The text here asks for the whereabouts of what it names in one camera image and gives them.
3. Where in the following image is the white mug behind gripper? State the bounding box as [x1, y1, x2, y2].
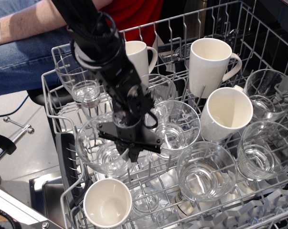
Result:
[125, 41, 158, 87]

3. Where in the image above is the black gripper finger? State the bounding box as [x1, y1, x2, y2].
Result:
[115, 140, 127, 157]
[128, 146, 144, 163]

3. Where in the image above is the black cable on floor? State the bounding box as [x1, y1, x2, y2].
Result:
[0, 94, 30, 117]

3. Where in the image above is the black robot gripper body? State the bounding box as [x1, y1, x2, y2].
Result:
[96, 120, 161, 153]

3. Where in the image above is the blue jeans leg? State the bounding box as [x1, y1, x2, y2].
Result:
[0, 0, 75, 98]

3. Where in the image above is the small clear glass front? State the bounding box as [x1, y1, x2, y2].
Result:
[132, 187, 160, 217]

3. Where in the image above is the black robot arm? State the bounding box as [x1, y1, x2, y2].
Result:
[54, 0, 162, 162]

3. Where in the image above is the tilted white mug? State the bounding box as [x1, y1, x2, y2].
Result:
[200, 85, 253, 142]

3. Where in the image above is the grey wire dishwasher rack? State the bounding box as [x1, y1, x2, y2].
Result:
[42, 0, 288, 229]

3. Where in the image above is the white cup front left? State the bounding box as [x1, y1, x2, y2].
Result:
[83, 178, 132, 229]

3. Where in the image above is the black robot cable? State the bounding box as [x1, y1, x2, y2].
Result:
[143, 111, 159, 131]

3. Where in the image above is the person forearm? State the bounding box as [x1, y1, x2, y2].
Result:
[0, 0, 66, 45]

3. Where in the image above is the tall white mug with handle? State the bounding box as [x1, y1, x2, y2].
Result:
[189, 38, 242, 98]

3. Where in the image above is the clear glass cup second row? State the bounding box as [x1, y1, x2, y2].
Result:
[81, 85, 113, 122]

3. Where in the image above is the clear glass cup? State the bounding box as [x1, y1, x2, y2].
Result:
[177, 141, 237, 202]
[145, 100, 201, 160]
[236, 121, 288, 180]
[55, 54, 99, 103]
[244, 69, 288, 122]
[141, 74, 177, 105]
[75, 113, 135, 179]

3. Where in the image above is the red shirt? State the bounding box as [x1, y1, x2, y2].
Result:
[93, 0, 163, 46]

